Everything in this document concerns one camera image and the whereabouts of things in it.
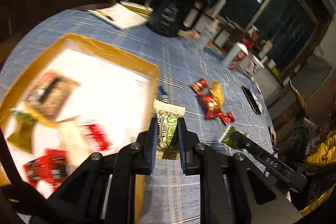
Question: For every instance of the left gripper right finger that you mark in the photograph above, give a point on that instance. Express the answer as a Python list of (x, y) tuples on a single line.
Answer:
[(187, 141)]

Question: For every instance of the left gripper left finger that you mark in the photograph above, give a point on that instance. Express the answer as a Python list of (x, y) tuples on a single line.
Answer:
[(145, 158)]

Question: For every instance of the green white snack packet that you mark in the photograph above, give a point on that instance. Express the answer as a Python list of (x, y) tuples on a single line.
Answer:
[(167, 118)]

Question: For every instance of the large red snack packet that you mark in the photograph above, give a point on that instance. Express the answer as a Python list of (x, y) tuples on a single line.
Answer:
[(212, 109)]

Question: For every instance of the red black candy packet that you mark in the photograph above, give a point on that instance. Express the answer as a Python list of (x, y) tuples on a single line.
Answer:
[(50, 168)]

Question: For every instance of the golden yellow snack packet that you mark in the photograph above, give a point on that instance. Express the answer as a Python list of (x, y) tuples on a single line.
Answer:
[(217, 92)]

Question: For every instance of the slim red snack packet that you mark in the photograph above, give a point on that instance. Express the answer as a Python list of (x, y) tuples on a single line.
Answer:
[(200, 85)]

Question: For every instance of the wooden chair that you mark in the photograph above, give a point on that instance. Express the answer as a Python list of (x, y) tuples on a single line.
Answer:
[(296, 111)]

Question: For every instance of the black remote control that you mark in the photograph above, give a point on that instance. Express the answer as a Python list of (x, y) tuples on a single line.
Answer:
[(253, 100)]

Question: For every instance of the yellow cardboard tray box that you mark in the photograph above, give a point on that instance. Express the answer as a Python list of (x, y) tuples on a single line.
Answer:
[(97, 127)]

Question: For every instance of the white red liquor bottle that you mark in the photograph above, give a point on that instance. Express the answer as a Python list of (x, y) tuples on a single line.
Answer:
[(235, 56)]

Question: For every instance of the brown black snack packet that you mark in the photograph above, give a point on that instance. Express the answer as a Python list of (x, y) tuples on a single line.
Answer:
[(49, 94)]

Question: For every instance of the clear plastic spray bottle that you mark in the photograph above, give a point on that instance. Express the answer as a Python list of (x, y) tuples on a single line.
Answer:
[(207, 34)]

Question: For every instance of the white notepad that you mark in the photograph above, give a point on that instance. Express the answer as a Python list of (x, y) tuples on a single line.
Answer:
[(119, 17)]

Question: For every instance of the black electric kettle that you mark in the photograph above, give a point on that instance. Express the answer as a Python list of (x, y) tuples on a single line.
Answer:
[(168, 16)]

